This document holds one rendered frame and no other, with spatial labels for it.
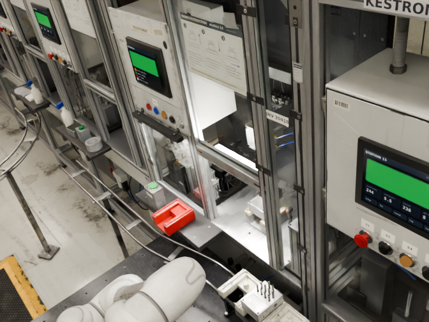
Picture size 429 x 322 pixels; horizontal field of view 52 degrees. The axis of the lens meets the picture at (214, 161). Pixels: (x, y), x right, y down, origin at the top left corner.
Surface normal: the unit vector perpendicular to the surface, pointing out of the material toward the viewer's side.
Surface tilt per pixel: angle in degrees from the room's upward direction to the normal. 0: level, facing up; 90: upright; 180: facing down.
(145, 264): 0
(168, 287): 28
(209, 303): 0
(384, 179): 90
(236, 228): 0
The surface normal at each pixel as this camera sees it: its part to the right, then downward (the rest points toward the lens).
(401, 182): -0.76, 0.47
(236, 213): -0.15, -0.80
